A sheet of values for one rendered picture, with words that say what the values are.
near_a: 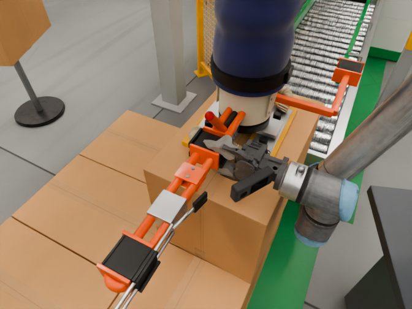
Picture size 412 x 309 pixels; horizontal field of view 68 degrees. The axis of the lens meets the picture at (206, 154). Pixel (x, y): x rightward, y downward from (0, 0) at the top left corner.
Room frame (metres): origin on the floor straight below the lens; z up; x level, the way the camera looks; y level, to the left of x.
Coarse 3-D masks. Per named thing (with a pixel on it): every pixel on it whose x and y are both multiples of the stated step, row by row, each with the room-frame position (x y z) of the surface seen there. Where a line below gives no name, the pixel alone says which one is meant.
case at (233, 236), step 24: (192, 120) 0.83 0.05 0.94; (312, 120) 0.83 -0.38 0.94; (168, 144) 0.71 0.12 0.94; (240, 144) 0.71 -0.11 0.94; (288, 144) 0.71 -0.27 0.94; (144, 168) 0.61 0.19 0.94; (168, 168) 0.61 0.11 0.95; (216, 192) 0.52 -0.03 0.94; (264, 192) 0.52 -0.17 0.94; (192, 216) 0.52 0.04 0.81; (216, 216) 0.48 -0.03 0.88; (240, 216) 0.45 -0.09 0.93; (264, 216) 0.44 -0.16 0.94; (192, 240) 0.52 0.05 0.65; (216, 240) 0.48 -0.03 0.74; (240, 240) 0.44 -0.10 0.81; (264, 240) 0.44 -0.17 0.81; (216, 264) 0.48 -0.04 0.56; (240, 264) 0.43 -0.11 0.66
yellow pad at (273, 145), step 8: (272, 112) 0.85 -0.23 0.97; (280, 112) 0.82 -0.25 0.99; (288, 112) 0.85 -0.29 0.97; (296, 112) 0.86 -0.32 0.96; (280, 120) 0.80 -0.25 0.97; (288, 120) 0.81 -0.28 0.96; (288, 128) 0.77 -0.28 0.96; (256, 136) 0.72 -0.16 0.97; (264, 136) 0.72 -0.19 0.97; (280, 136) 0.73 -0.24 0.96; (272, 144) 0.69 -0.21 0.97; (280, 144) 0.69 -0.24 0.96; (272, 152) 0.66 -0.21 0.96
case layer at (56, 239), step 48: (96, 144) 1.12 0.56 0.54; (144, 144) 1.12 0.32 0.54; (48, 192) 0.81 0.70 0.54; (96, 192) 0.81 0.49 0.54; (144, 192) 0.81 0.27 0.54; (0, 240) 0.58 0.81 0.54; (48, 240) 0.58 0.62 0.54; (96, 240) 0.58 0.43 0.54; (0, 288) 0.40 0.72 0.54; (48, 288) 0.40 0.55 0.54; (96, 288) 0.40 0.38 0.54; (192, 288) 0.40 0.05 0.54; (240, 288) 0.40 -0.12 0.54
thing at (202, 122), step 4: (208, 108) 0.88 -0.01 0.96; (204, 116) 0.83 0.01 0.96; (200, 120) 0.81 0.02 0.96; (204, 120) 0.80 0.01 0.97; (196, 124) 0.79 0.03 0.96; (200, 124) 0.78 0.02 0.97; (204, 124) 0.78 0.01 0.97; (208, 124) 0.76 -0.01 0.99; (184, 140) 0.71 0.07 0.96; (188, 140) 0.71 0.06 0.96; (184, 144) 0.70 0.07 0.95
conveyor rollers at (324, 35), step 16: (320, 0) 3.06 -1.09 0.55; (336, 0) 3.07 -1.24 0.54; (320, 16) 2.70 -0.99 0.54; (336, 16) 2.72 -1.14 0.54; (352, 16) 2.74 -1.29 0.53; (368, 16) 2.69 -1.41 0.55; (304, 32) 2.39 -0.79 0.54; (320, 32) 2.42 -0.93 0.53; (336, 32) 2.38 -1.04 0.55; (352, 32) 2.40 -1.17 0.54; (304, 48) 2.12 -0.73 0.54; (320, 48) 2.15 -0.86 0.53; (336, 48) 2.12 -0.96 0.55; (304, 64) 1.93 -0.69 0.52; (320, 64) 1.90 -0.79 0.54; (336, 64) 1.92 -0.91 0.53; (304, 80) 1.69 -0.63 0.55; (320, 80) 1.71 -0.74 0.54; (304, 96) 1.57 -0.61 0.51; (320, 96) 1.53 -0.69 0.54; (320, 128) 1.26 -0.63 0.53; (320, 144) 1.11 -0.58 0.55
